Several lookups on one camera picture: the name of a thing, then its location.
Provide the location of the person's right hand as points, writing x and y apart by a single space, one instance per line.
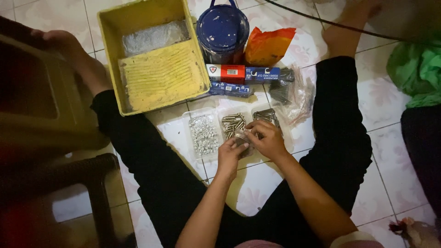
270 141

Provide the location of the person's left hand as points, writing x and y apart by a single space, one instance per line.
229 160

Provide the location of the small clear plastic bag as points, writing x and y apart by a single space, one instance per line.
243 138

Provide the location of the clear tray of screws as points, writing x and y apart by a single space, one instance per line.
287 137

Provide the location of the heap of silver screws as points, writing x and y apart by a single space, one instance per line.
266 115

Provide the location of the heap of silver bolts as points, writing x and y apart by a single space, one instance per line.
232 124

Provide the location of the heap of white clips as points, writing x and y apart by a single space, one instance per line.
204 134

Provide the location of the clear tray of bolts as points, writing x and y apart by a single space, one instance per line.
220 112

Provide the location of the clear tray of white clips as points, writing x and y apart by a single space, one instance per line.
186 134

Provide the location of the clear bag of dark nails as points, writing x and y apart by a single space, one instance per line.
289 93

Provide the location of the small blue clip box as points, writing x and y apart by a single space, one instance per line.
238 90
217 88

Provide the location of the person's right leg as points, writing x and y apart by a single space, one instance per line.
334 120

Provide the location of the long blue clip box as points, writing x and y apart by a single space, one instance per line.
262 74

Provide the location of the person's left leg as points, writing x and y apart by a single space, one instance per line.
155 165

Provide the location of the red and white box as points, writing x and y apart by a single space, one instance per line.
225 73

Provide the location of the orange plastic packet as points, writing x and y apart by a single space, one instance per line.
267 46

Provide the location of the yellow paint roller tray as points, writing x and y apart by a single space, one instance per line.
155 79

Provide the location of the blue paint bucket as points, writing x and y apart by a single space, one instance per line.
222 31

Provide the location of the person's right foot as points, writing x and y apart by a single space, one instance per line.
341 38

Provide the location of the person's foot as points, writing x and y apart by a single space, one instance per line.
79 58
341 38

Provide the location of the dark plastic stool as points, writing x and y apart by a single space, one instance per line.
100 193

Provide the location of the crumpled clear plastic sheet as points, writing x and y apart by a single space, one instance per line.
153 37

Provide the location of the green cloth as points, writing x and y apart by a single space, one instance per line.
418 74

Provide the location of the person's left foot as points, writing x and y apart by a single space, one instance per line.
79 58

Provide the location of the dark yellow plastic container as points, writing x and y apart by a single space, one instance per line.
38 103

